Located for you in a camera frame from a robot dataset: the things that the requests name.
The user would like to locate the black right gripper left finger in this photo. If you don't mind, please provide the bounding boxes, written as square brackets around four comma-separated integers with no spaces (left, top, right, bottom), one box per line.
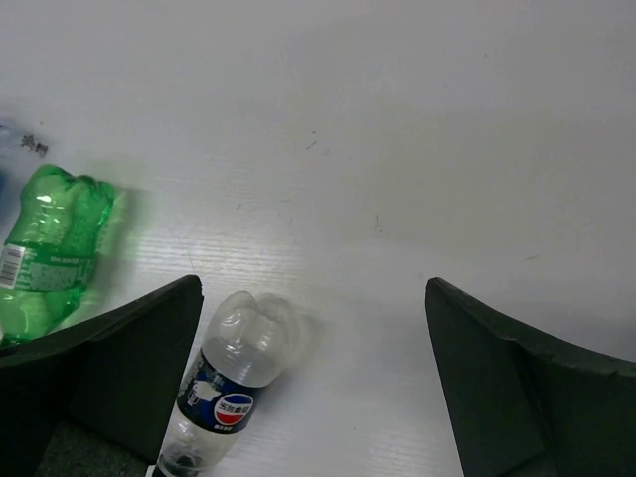
[1,275,204,476]

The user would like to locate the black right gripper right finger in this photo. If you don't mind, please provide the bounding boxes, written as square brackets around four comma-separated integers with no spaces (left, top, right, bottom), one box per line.
[425,278,635,476]

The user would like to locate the green plastic bottle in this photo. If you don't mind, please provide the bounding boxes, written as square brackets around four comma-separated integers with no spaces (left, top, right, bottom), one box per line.
[1,164,115,346]

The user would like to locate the clear Pepsi bottle black label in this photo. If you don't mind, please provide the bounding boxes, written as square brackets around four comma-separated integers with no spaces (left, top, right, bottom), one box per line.
[153,290,313,476]

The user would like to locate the crushed bottle blue label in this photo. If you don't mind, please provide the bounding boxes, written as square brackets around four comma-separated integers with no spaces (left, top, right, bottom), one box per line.
[1,117,21,202]

